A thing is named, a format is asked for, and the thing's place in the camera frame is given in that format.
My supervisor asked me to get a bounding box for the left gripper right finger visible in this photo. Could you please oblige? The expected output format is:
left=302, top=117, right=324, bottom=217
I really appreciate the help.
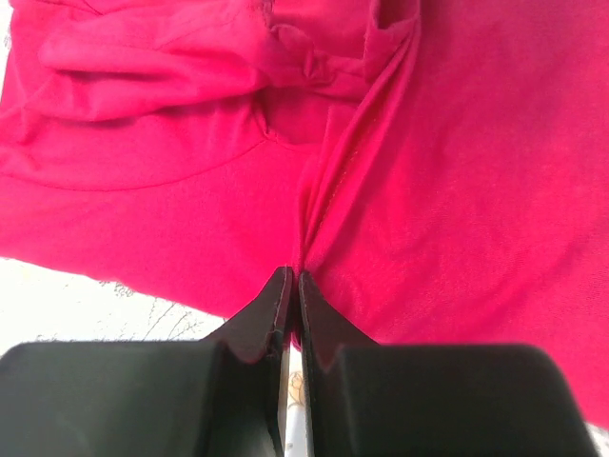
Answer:
left=299, top=273, right=595, bottom=456

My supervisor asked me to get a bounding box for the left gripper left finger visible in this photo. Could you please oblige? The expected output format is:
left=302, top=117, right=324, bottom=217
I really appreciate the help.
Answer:
left=1, top=267, right=292, bottom=456

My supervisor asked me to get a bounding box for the magenta t shirt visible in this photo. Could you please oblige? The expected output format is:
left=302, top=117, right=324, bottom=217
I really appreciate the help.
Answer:
left=0, top=0, right=609, bottom=429

